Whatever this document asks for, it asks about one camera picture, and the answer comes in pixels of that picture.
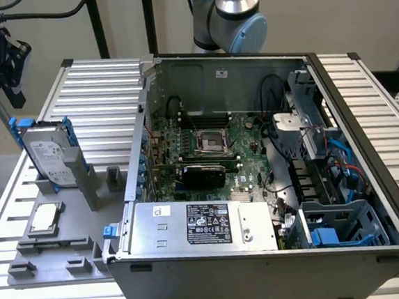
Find long black case cable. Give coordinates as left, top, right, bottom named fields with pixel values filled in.
left=257, top=73, right=289, bottom=118

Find RAM slots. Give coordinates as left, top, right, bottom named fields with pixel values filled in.
left=181, top=113, right=230, bottom=129

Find grey plastic disk bay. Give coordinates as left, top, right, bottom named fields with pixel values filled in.
left=289, top=193, right=396, bottom=254

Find metal drive cage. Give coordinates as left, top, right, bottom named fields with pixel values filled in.
left=267, top=66, right=343, bottom=167

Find CPU socket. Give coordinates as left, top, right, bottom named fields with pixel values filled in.
left=190, top=125, right=235, bottom=158

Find blue data wire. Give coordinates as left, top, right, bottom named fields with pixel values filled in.
left=323, top=134, right=370, bottom=203

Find red wire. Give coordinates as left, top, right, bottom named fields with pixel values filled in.
left=336, top=162, right=368, bottom=187

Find hard disk with blue bracket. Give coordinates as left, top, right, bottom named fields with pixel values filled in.
left=8, top=112, right=84, bottom=195

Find open black PC case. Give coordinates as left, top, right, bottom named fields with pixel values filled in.
left=86, top=32, right=399, bottom=299

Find silver power supply unit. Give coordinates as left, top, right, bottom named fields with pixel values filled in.
left=124, top=190, right=280, bottom=266

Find blue case latch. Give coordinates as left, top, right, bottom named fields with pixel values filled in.
left=101, top=224, right=119, bottom=241

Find green motherboard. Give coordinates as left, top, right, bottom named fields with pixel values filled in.
left=143, top=105, right=297, bottom=215

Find grey parts rack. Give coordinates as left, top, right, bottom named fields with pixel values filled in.
left=0, top=144, right=139, bottom=290

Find short black looped cable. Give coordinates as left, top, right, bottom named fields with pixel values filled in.
left=164, top=94, right=185, bottom=121

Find black graphics card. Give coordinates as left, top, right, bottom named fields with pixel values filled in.
left=178, top=160, right=229, bottom=194

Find silver CPU chip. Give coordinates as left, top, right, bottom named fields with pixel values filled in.
left=28, top=201, right=65, bottom=235

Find black stand pole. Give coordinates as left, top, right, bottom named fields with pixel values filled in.
left=80, top=0, right=111, bottom=61
left=140, top=0, right=159, bottom=56

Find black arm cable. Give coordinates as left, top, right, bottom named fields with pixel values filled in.
left=0, top=0, right=88, bottom=32

